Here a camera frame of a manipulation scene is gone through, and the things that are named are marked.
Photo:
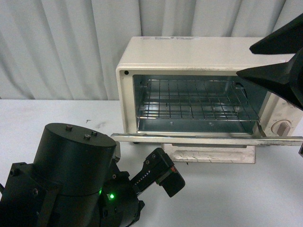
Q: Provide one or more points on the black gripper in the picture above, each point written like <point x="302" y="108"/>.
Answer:
<point x="119" y="205"/>

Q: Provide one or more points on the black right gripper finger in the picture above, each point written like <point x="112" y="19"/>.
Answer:
<point x="286" y="40"/>

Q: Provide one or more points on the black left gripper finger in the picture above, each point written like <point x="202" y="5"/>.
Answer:
<point x="283" y="79"/>

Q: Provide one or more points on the glass oven door with handle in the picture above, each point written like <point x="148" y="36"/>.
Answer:
<point x="210" y="149"/>

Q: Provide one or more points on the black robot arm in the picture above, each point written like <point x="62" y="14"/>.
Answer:
<point x="62" y="187"/>

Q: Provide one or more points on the upper beige oven knob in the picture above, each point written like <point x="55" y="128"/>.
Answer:
<point x="281" y="128"/>

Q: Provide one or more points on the cream Toshiba toaster oven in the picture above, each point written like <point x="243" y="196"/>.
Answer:
<point x="198" y="58"/>

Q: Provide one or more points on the pale grey curtain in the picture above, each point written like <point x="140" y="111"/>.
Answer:
<point x="69" y="49"/>

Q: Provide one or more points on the wire oven rack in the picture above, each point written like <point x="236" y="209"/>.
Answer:
<point x="196" y="100"/>

